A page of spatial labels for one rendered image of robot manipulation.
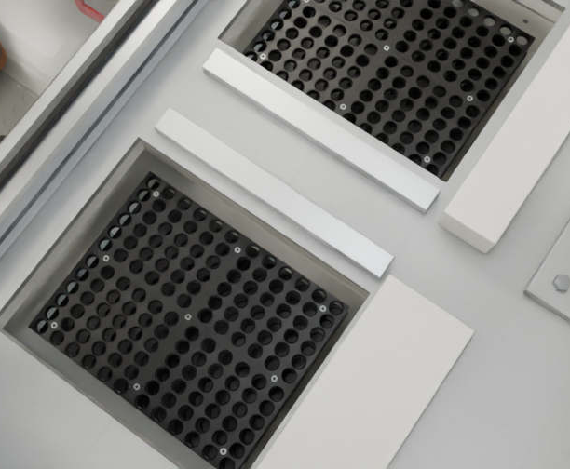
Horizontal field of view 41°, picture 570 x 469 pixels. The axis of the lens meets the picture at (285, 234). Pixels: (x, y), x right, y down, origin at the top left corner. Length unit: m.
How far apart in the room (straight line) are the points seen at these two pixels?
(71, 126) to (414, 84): 0.32
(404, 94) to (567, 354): 0.28
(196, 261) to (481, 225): 0.25
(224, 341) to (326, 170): 0.17
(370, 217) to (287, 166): 0.08
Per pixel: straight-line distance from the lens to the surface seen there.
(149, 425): 0.75
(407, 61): 0.76
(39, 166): 0.65
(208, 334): 0.68
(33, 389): 0.66
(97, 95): 0.66
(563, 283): 0.65
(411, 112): 0.74
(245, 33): 0.84
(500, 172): 0.64
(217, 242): 0.69
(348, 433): 0.61
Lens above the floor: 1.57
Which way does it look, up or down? 75 degrees down
